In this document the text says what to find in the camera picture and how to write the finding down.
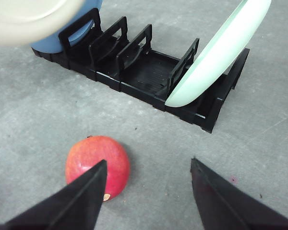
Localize black dish rack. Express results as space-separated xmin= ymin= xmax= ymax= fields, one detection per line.
xmin=32 ymin=8 xmax=249 ymax=133

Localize white plate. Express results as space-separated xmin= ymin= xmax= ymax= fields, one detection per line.
xmin=0 ymin=0 xmax=84 ymax=46

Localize green plate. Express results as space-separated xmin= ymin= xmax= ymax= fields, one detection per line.
xmin=165 ymin=0 xmax=272 ymax=107

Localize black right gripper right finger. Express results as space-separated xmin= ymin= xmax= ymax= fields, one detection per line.
xmin=191 ymin=157 xmax=288 ymax=230

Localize blue plate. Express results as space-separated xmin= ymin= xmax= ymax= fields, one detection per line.
xmin=31 ymin=0 xmax=103 ymax=53

